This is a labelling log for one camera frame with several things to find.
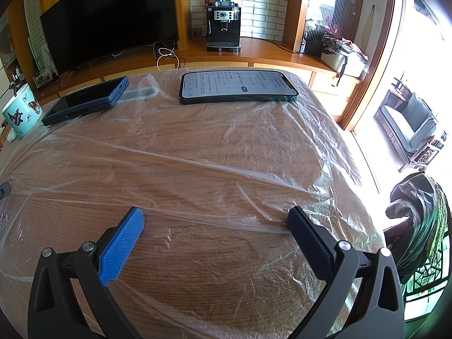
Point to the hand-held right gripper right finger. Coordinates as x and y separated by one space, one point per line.
310 247

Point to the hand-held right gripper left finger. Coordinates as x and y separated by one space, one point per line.
122 243

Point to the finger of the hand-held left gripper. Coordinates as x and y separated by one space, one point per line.
4 190

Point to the teal patterned mug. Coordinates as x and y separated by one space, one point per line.
21 113

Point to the dark leather jacket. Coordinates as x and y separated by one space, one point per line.
413 204

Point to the dark blue folding phone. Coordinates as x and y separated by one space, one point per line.
84 100

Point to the clear plastic table cover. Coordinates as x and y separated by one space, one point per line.
212 162

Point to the dark carved lattice panel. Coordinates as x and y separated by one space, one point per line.
427 289

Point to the green patterned scarf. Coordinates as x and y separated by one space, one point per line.
439 219

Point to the carved wooden side table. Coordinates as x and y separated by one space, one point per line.
425 157

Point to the grey cushioned sofa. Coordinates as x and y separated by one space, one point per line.
411 118

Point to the black smartphone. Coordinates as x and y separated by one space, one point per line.
236 84

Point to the black flat screen television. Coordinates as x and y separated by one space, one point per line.
113 17

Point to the pile of clothes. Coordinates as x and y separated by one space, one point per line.
342 44

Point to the long beige shoehorn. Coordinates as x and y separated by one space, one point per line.
369 24

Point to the black coffee machine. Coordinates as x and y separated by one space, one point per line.
223 24

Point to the small picture frame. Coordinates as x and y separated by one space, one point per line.
45 79

